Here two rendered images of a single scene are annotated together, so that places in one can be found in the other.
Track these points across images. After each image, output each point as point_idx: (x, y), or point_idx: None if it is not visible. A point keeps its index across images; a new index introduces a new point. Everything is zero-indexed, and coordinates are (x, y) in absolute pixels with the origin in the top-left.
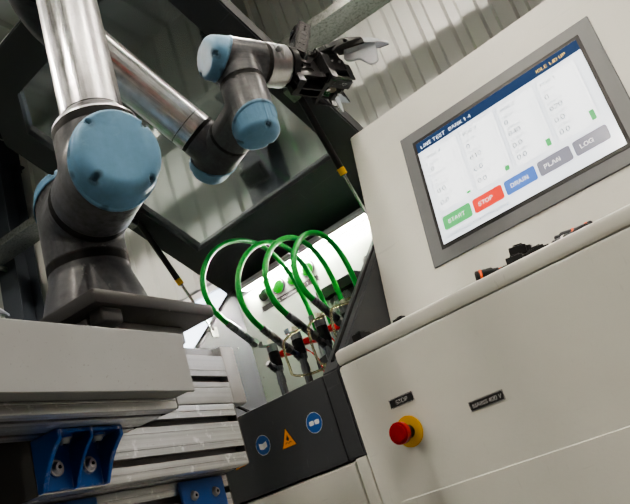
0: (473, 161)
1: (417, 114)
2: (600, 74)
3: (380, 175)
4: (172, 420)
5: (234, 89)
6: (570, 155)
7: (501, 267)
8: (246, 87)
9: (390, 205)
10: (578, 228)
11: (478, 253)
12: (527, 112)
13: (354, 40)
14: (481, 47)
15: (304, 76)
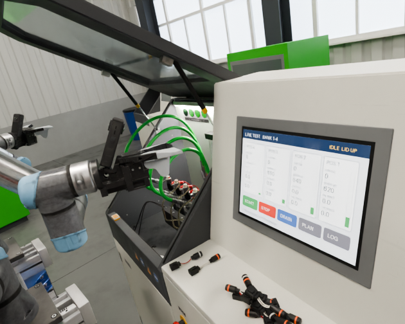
0: (268, 176)
1: (251, 103)
2: (369, 197)
3: (222, 130)
4: None
5: (45, 225)
6: (319, 234)
7: (245, 281)
8: (51, 227)
9: (223, 157)
10: (279, 323)
11: (252, 233)
12: (310, 175)
13: (149, 157)
14: (305, 81)
15: (107, 191)
